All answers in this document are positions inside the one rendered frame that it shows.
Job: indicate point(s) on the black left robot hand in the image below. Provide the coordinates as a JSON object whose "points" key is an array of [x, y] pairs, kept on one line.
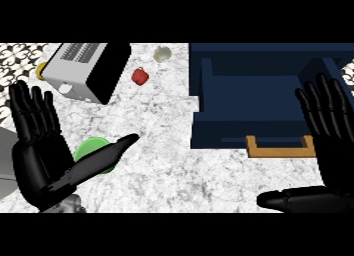
{"points": [[40, 166]]}

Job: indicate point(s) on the white garlic bulb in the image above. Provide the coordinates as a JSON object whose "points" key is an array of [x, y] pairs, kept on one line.
{"points": [[161, 54]]}

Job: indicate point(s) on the yellow round object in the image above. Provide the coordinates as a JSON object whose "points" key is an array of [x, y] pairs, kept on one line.
{"points": [[40, 70]]}

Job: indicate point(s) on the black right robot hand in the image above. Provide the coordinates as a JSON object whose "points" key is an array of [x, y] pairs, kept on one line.
{"points": [[340, 160]]}

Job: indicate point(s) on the green round cup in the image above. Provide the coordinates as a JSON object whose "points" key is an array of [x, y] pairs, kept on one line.
{"points": [[92, 151]]}

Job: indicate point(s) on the navy blue cabinet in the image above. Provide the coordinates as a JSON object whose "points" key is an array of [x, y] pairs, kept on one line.
{"points": [[277, 51]]}

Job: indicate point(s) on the navy blue open drawer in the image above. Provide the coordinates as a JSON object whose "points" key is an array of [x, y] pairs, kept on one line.
{"points": [[251, 103]]}

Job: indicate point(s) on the grey rounded appliance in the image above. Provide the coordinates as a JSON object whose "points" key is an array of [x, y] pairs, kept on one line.
{"points": [[0, 163]]}

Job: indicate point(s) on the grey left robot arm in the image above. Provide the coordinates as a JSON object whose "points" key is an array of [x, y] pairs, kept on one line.
{"points": [[67, 205]]}

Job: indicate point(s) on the white and black toaster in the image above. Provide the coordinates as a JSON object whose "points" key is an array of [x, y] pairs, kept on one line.
{"points": [[86, 70]]}

